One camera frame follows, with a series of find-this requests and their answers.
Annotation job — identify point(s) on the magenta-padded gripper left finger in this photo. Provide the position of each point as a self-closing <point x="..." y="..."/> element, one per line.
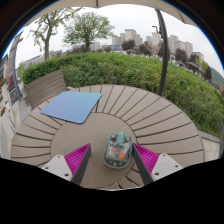
<point x="60" y="165"/>

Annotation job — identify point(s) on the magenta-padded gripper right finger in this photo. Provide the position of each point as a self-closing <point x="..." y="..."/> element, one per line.
<point x="163" y="165"/>

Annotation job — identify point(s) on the transparent computer mouse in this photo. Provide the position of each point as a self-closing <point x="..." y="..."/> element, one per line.
<point x="117" y="150"/>

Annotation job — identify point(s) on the blue mouse pad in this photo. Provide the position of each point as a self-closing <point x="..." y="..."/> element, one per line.
<point x="71" y="106"/>

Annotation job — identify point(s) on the grey slatted chair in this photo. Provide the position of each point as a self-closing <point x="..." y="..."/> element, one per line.
<point x="45" y="87"/>

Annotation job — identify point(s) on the green hedge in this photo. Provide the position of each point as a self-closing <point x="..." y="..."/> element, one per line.
<point x="126" y="71"/>

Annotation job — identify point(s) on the dark curved umbrella pole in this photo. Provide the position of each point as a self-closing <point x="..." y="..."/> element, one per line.
<point x="164" y="53"/>

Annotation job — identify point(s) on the thin-trunk sparse tree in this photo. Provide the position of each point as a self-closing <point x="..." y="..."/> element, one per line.
<point x="46" y="36"/>

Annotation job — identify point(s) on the group of apartment buildings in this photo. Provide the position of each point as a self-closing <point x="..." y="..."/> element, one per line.
<point x="130" y="35"/>

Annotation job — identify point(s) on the round-crowned green tree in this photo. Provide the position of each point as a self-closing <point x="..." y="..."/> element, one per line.
<point x="88" y="28"/>

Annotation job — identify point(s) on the beige umbrella canopy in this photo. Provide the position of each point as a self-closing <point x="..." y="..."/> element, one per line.
<point x="133" y="3"/>

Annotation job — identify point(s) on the dark sign post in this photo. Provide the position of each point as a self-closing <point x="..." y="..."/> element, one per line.
<point x="13" y="66"/>

